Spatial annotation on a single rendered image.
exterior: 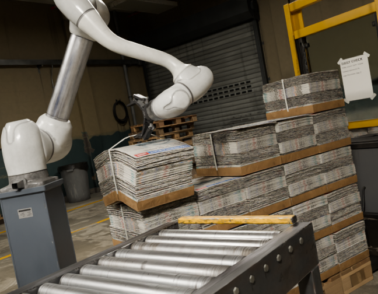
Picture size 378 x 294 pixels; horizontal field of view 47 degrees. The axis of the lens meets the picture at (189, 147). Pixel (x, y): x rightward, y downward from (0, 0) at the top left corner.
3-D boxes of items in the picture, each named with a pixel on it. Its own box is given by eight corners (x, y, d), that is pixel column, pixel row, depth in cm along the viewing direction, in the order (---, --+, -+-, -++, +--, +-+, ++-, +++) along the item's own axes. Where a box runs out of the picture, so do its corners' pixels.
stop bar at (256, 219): (184, 221, 153) (182, 215, 153) (298, 220, 126) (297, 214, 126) (178, 224, 151) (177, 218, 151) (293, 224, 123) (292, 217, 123)
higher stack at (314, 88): (293, 283, 281) (259, 84, 275) (324, 267, 298) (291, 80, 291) (344, 296, 249) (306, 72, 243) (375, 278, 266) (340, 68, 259)
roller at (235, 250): (125, 244, 136) (128, 259, 136) (256, 250, 106) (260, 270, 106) (137, 240, 140) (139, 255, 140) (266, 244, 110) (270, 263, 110)
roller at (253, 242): (140, 237, 141) (142, 252, 141) (269, 240, 111) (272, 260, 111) (151, 234, 145) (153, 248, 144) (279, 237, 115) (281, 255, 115)
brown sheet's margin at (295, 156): (237, 165, 260) (235, 158, 260) (270, 156, 276) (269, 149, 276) (284, 163, 229) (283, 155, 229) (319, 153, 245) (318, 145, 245)
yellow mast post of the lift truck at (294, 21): (322, 240, 326) (282, 5, 317) (330, 237, 331) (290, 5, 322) (332, 242, 318) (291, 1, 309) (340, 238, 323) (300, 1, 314)
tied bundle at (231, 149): (196, 177, 244) (189, 136, 243) (235, 166, 260) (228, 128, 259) (241, 177, 213) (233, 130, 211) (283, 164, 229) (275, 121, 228)
